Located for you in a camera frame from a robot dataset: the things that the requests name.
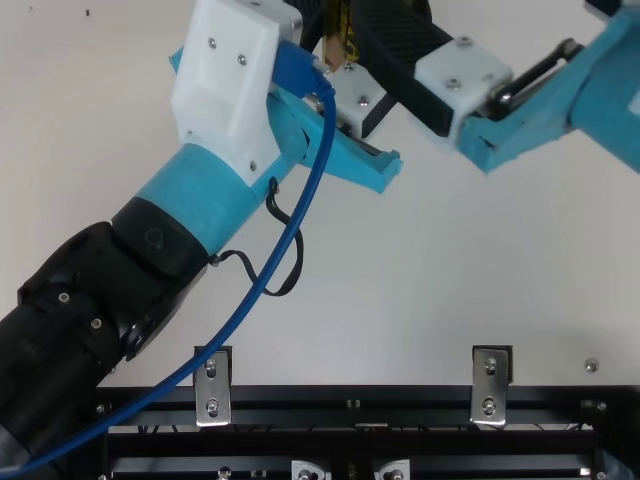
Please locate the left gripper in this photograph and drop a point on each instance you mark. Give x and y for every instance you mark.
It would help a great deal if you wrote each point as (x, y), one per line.
(200, 200)

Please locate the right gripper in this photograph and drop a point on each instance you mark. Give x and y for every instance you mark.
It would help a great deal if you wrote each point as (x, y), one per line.
(600, 90)

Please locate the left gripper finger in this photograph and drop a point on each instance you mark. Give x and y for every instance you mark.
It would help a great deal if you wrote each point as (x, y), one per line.
(311, 20)
(355, 100)

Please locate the rectangular tin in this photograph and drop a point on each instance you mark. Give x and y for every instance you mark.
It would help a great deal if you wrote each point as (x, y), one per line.
(335, 50)

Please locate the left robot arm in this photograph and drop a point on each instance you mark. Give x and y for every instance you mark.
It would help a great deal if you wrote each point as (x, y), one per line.
(75, 310)

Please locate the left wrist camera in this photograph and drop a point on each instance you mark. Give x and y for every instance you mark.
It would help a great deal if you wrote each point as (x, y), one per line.
(225, 85)

